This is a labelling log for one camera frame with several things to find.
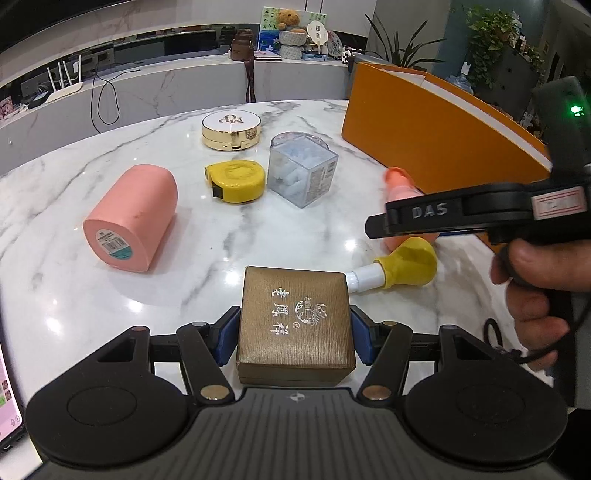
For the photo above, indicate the brown teddy bear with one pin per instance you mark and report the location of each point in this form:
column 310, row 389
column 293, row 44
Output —
column 289, row 19

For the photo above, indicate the orange cardboard box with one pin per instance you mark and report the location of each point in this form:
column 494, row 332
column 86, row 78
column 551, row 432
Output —
column 415, row 124

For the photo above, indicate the grey cabinet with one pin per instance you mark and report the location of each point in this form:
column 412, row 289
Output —
column 512, row 78

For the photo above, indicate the pink cylindrical roll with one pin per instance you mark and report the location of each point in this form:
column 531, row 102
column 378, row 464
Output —
column 134, row 217

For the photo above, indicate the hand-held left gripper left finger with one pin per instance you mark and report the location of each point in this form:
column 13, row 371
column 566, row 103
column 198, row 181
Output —
column 226, row 338

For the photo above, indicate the bushy green potted plant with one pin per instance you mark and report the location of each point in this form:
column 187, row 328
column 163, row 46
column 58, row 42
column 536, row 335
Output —
column 489, row 32

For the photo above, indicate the black television screen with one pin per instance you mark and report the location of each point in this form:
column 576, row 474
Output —
column 55, row 18

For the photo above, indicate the long-leaf potted plant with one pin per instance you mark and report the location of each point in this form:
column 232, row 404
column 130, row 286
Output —
column 404, row 46

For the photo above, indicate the person's right hand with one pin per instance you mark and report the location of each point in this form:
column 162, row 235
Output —
column 535, row 263

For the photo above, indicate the landscape painting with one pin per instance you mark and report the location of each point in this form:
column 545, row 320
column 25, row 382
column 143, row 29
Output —
column 270, row 37

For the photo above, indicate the clear plastic cube box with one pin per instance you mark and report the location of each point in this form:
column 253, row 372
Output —
column 300, row 170

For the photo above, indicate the round paper hand fan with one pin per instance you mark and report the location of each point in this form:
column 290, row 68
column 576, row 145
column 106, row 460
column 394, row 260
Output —
column 317, row 31

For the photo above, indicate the patterned decorative plate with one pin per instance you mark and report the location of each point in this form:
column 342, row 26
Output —
column 334, row 42

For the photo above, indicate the yellow tape measure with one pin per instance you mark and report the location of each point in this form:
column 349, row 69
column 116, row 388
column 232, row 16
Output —
column 240, row 177

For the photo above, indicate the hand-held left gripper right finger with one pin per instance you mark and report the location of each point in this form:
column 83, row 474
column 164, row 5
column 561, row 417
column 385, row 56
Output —
column 363, row 338

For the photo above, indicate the brown textured gift box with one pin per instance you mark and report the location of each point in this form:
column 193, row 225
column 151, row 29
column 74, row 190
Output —
column 295, row 323

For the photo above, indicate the white wifi router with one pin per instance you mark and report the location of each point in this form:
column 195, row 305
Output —
column 67, row 85

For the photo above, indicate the smartphone with lit screen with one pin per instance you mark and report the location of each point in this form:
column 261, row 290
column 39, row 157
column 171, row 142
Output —
column 8, row 397

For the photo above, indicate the gold round compact case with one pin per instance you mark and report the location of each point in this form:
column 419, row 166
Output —
column 231, row 127

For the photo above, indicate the stacked round fabric boxes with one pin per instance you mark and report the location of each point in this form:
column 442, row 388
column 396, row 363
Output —
column 293, row 44

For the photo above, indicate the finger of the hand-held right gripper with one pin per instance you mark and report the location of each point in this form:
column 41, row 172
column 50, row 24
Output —
column 425, row 213

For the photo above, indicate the yellow bulb with white tube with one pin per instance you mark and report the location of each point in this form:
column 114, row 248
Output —
column 413, row 265

